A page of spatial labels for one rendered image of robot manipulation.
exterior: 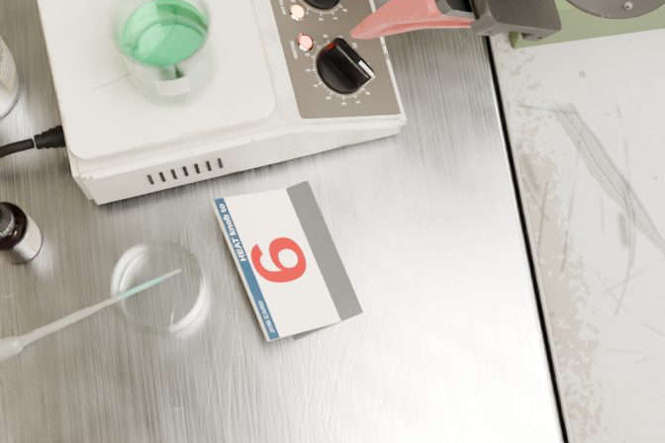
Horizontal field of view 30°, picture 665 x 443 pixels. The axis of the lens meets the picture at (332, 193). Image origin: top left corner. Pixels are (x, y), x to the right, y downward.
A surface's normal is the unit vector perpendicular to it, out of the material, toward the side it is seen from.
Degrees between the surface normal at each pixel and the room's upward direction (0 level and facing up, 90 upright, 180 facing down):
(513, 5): 46
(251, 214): 40
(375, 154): 0
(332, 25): 30
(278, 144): 90
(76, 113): 0
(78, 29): 0
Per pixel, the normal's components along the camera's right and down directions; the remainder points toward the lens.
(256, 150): 0.25, 0.94
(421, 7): -0.86, 0.15
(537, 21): 0.72, -0.31
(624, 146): 0.01, -0.25
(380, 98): 0.50, -0.34
